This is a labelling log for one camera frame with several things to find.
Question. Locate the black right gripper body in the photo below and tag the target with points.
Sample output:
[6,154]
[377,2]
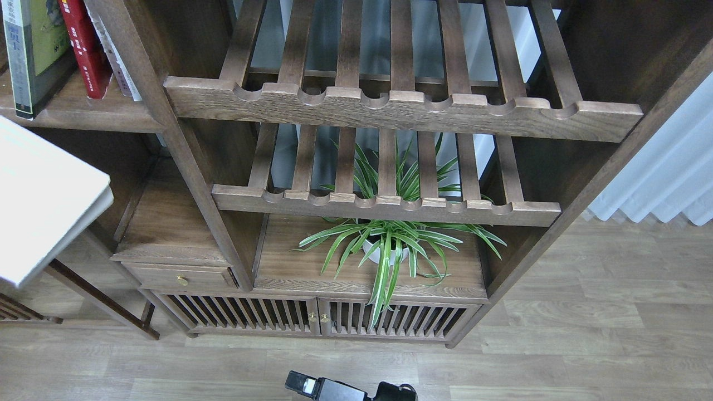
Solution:
[325,389]

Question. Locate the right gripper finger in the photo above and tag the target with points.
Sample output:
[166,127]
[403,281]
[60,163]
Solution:
[305,385]

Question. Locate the white paperback book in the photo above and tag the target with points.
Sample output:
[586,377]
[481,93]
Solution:
[48,198]

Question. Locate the red paperback book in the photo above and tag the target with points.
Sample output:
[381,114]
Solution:
[93,64]

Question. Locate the green and black book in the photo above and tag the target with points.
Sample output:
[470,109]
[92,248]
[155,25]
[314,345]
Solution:
[40,58]

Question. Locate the dark wooden bookshelf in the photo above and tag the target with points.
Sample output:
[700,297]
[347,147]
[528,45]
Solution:
[255,157]

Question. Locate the green spider plant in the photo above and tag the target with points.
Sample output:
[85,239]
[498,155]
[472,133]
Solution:
[395,240]

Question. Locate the white upright book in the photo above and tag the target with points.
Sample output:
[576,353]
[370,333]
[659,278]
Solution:
[122,77]

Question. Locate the white curtain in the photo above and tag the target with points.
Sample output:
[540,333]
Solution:
[671,176]

